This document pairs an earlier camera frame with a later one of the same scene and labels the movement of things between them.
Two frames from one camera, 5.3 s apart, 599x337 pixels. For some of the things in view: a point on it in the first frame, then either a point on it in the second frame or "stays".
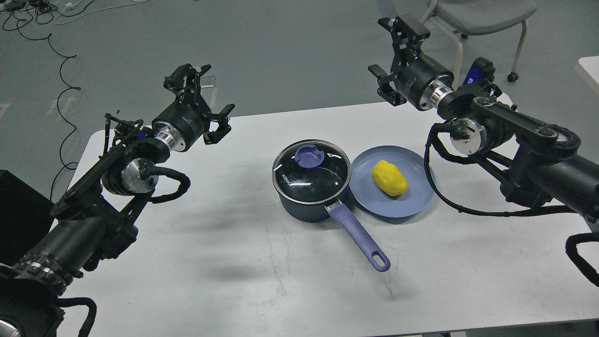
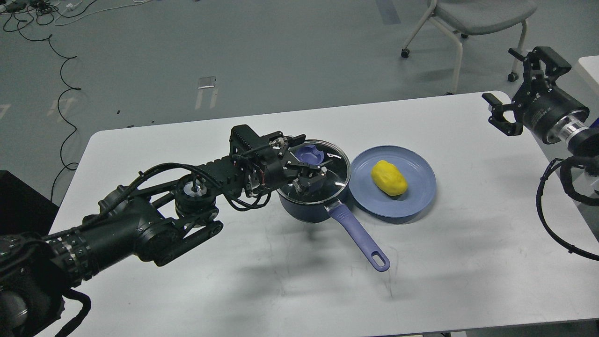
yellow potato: (388, 178) stays
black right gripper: (420, 77) to (538, 105)
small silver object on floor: (207, 81) stays
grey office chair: (468, 18) stays
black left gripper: (184, 124) to (273, 166)
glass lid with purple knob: (312, 172) stays
